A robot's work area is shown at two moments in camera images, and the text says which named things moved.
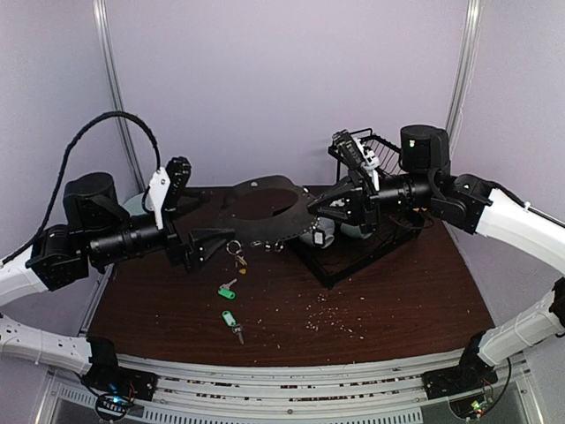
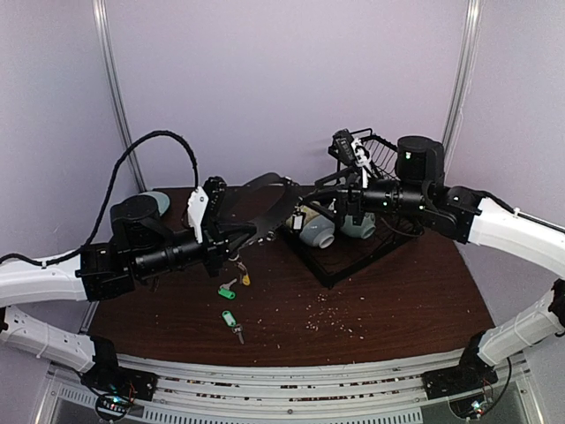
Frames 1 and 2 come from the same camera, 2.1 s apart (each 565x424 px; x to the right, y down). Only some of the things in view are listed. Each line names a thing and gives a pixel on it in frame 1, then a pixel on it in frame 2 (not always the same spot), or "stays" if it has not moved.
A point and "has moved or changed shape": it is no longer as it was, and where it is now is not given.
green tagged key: (225, 291) stays
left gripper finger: (205, 241) → (236, 235)
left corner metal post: (101, 14) stays
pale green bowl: (354, 230) stays
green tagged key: (230, 321) stays
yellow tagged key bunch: (234, 247) has moved or changed shape
